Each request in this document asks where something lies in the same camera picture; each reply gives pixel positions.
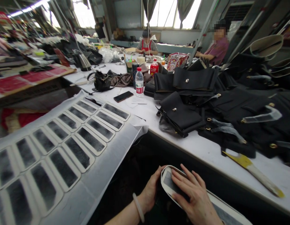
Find person's right hand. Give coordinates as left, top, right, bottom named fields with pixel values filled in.
left=171, top=164, right=224, bottom=225

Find person's left hand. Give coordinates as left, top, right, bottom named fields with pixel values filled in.
left=137, top=165, right=168, bottom=213

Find person's right index finger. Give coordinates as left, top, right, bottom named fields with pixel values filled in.
left=171, top=169, right=191, bottom=190

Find person's right middle finger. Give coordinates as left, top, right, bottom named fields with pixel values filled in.
left=180, top=164, right=200, bottom=186

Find person's right ring finger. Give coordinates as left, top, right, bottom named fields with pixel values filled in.
left=192, top=170, right=208, bottom=191

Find person's left thumb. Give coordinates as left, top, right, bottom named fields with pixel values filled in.
left=155, top=165, right=168, bottom=182

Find person's right thumb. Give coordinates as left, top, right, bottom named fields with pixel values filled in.
left=171, top=193, right=190, bottom=207

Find bent white bordered black panel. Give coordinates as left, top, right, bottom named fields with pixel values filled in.
left=160, top=165, right=253, bottom=225

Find yellow and white bone folder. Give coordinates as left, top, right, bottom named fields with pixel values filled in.
left=222, top=150, right=286, bottom=199

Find black handbag with silver clasp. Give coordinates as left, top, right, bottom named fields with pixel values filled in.
left=156, top=91, right=207, bottom=138

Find white paper slip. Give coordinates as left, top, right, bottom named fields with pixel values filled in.
left=130, top=95, right=148, bottom=105

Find black smartphone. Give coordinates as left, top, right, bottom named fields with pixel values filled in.
left=113, top=91, right=134, bottom=103

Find pile of black handbags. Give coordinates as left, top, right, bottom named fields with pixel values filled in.
left=143, top=53, right=290, bottom=167

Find clear water bottle red cap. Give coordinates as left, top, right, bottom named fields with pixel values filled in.
left=135, top=67, right=145, bottom=98

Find row of flat glued panels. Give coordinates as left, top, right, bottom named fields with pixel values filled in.
left=0, top=98, right=131, bottom=225

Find dark patterned tumbler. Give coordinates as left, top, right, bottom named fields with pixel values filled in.
left=132, top=62, right=140, bottom=90

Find brown leather bag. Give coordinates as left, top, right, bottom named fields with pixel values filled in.
left=107, top=70, right=136, bottom=88

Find red soda bottle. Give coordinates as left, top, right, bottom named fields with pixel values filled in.
left=149, top=58, right=159, bottom=77

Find colourful patterned gift bag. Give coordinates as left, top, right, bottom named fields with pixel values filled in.
left=166, top=52, right=189, bottom=71

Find clear plastic bags heap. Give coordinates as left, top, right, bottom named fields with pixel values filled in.
left=98, top=46, right=123, bottom=64

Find steel electric kettle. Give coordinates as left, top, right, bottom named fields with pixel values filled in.
left=73, top=53, right=92, bottom=72

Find red and beige cloth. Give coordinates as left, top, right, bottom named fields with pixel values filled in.
left=0, top=107, right=50, bottom=134

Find beige handbag shells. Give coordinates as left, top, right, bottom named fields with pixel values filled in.
left=249, top=34, right=290, bottom=78

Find window with grey curtains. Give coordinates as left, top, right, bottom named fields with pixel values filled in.
left=142, top=0, right=202, bottom=30

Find table with red cover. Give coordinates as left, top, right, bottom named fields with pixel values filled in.
left=0, top=62, right=77, bottom=102

